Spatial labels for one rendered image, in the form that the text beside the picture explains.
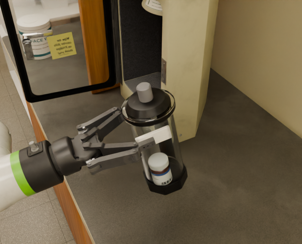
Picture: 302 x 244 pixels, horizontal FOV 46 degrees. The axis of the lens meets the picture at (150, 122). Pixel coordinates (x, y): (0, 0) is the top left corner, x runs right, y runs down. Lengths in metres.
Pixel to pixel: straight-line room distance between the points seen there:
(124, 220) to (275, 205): 0.38
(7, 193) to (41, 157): 0.09
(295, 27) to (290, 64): 0.11
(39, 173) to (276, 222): 0.57
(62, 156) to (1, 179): 0.12
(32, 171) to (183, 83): 0.46
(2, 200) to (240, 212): 0.56
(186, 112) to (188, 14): 0.30
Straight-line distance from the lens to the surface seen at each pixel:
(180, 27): 0.87
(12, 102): 3.04
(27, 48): 1.11
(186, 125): 1.06
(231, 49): 1.38
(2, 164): 0.72
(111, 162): 0.67
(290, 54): 1.18
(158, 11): 0.94
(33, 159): 0.70
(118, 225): 0.89
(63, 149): 0.70
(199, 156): 1.05
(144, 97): 0.67
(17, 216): 2.20
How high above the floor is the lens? 1.68
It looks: 39 degrees down
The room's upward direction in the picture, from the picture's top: straight up
